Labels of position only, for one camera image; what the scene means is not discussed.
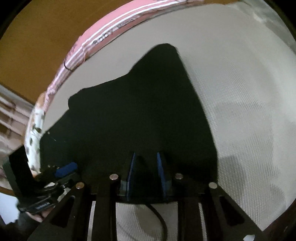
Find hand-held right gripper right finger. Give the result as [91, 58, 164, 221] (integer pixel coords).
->
[157, 152, 270, 241]

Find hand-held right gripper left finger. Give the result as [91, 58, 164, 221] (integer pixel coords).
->
[27, 152, 139, 241]

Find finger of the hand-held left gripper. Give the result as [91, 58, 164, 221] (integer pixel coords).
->
[35, 162, 78, 184]

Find black pants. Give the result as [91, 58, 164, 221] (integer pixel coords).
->
[39, 43, 219, 204]

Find person's left hand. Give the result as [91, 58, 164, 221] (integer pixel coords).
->
[17, 205, 56, 224]

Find white floral pillow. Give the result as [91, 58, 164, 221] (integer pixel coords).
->
[25, 93, 47, 178]

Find grey waffle bed sheet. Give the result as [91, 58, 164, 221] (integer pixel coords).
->
[43, 0, 296, 241]

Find beige quilt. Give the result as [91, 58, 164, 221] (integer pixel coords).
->
[243, 0, 285, 30]

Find black cable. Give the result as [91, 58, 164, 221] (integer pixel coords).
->
[147, 203, 168, 241]

